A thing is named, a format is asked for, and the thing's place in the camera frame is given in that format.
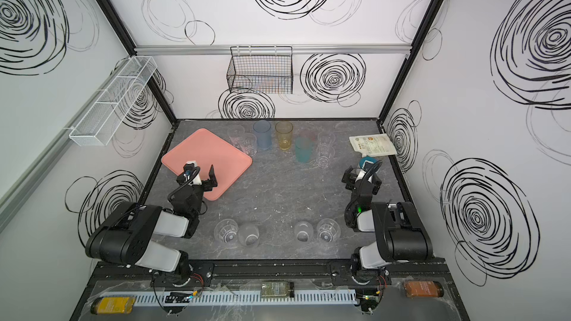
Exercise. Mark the clear glass back left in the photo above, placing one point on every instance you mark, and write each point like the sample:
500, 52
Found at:
235, 133

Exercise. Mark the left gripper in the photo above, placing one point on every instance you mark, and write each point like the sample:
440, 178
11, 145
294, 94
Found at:
198, 182

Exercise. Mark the clear cup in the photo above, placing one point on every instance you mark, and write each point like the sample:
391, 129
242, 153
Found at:
303, 231
328, 230
226, 231
249, 235

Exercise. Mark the white jar teal lid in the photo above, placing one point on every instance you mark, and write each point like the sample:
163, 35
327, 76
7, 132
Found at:
368, 163

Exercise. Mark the yellow plastic cup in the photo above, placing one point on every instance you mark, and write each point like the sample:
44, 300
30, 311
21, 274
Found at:
284, 132

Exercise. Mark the blue plastic cup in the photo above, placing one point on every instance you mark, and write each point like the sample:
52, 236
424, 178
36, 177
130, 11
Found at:
263, 132

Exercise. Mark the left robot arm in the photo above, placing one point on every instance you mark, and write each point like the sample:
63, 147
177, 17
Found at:
125, 237

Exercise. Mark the yellow bottle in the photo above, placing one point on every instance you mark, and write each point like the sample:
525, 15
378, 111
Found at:
112, 305

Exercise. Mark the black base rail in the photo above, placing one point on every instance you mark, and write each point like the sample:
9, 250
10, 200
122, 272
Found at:
207, 273

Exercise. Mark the orange bottle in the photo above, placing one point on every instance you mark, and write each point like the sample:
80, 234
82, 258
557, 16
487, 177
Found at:
430, 289

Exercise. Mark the pink tinted glass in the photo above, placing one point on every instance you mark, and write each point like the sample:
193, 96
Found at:
309, 134

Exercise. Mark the clear glass right front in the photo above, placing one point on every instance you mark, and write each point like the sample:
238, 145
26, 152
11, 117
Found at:
325, 154

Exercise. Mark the white mesh wall shelf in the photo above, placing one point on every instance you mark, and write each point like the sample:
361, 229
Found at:
124, 100

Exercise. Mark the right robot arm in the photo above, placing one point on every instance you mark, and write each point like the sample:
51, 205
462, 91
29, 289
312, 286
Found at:
400, 234

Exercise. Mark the pink plastic tray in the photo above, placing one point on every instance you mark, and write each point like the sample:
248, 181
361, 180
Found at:
207, 149

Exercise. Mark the clear glass right back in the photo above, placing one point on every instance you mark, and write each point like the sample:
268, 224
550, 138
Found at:
326, 139

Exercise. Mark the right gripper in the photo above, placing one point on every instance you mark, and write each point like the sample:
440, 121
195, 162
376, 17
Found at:
362, 178

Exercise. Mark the teal plastic cup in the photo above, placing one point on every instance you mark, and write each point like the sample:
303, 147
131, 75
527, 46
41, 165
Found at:
303, 149

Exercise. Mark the black wire basket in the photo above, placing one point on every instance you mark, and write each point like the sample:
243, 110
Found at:
266, 69

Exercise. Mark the green bottle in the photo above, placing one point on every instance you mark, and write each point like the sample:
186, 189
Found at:
277, 289

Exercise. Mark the white slotted cable duct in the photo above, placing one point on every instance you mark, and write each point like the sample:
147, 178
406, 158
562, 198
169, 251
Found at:
238, 298

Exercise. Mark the clear faceted glass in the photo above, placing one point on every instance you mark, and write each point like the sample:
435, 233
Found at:
248, 144

